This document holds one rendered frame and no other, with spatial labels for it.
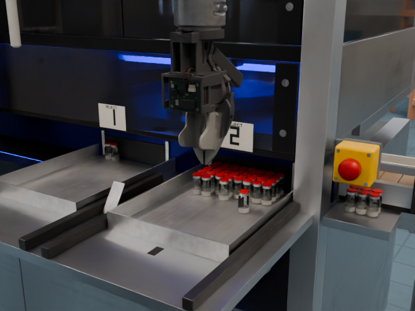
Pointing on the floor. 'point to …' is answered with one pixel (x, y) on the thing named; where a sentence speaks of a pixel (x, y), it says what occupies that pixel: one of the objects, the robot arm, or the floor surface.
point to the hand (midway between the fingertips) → (207, 155)
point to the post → (315, 146)
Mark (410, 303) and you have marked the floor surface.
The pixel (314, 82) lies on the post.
